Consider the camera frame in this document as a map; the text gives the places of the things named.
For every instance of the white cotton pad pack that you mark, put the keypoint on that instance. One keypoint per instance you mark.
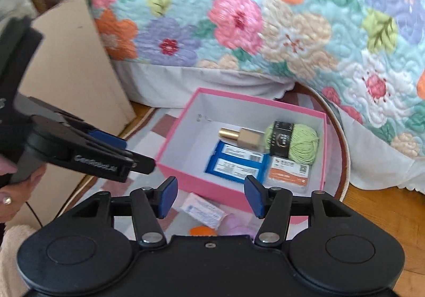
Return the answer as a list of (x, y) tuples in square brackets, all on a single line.
[(202, 210)]

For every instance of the beige furniture panel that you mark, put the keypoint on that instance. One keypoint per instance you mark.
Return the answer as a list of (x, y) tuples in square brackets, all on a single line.
[(73, 68)]

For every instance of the purple plush toy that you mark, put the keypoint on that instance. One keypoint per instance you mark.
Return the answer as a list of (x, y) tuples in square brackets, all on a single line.
[(234, 225)]

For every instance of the green yarn ball black label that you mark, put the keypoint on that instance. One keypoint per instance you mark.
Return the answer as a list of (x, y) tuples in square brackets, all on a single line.
[(303, 144)]

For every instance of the floral quilted bedspread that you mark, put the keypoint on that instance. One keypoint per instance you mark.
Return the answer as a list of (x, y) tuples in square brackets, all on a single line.
[(265, 34)]

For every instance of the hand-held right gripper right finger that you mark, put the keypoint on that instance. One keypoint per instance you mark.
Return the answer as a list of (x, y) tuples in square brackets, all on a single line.
[(254, 195)]

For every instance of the person's left hand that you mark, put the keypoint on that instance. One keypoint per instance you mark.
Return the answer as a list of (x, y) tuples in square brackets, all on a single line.
[(16, 197)]

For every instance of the clear plastic floss pick box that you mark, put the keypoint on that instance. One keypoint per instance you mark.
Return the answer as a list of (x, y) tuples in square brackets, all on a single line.
[(287, 175)]

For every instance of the beige perfume bottle gold cap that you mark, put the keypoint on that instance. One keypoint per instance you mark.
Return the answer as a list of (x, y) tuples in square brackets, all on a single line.
[(249, 139)]

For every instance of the pink cardboard box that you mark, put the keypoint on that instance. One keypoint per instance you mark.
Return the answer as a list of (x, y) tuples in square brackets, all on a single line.
[(199, 117)]

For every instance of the orange makeup sponge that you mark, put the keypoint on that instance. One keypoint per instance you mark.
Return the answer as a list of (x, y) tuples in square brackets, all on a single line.
[(202, 231)]

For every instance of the blue wet wipes packet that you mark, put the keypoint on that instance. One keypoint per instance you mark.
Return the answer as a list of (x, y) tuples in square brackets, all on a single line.
[(232, 164)]

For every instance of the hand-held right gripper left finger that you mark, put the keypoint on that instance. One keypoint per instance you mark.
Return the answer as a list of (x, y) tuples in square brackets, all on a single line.
[(167, 197)]

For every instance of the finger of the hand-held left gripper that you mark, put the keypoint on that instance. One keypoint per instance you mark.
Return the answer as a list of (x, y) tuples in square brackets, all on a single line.
[(142, 164), (106, 140)]

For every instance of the beige fluffy cloth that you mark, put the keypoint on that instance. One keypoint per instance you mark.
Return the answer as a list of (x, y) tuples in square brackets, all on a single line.
[(13, 257)]

